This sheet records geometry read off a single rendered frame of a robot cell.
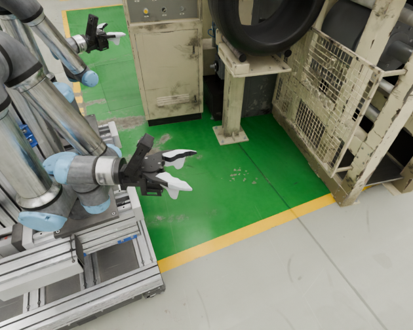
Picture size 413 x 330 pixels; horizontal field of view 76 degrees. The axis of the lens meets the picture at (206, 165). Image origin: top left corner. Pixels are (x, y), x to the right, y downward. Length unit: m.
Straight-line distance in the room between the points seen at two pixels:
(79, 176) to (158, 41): 1.67
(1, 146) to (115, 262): 0.96
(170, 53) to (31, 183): 1.70
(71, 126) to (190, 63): 1.67
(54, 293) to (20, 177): 0.89
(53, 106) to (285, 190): 1.67
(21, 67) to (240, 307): 1.41
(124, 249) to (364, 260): 1.41
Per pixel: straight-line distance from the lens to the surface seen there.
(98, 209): 0.82
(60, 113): 0.79
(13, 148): 0.75
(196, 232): 1.79
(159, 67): 2.33
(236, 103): 2.24
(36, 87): 0.78
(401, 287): 1.97
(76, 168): 0.72
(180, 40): 2.27
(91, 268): 1.54
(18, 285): 1.16
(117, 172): 0.69
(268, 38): 1.87
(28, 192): 0.83
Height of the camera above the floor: 1.54
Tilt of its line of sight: 45 degrees down
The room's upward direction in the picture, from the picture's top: straight up
